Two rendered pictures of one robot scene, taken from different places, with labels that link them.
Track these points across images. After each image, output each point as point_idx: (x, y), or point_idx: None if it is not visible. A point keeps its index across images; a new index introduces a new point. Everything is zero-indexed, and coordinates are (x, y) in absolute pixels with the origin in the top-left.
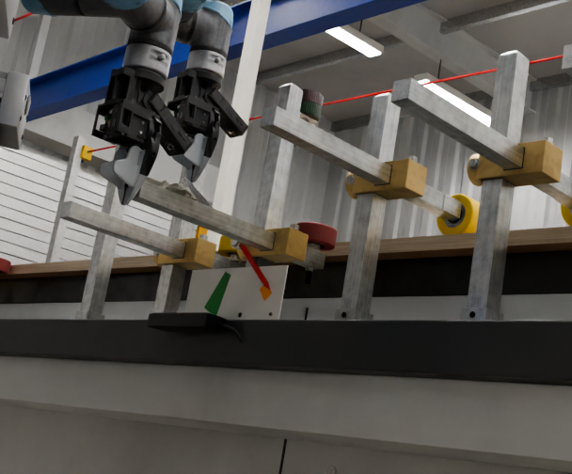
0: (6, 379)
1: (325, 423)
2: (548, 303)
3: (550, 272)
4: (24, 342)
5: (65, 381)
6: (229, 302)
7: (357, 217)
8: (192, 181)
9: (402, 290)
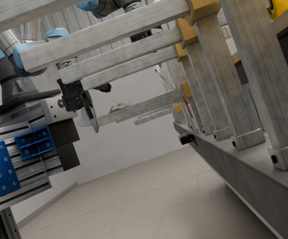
0: None
1: (231, 186)
2: None
3: None
4: None
5: None
6: (193, 122)
7: (185, 75)
8: (160, 67)
9: None
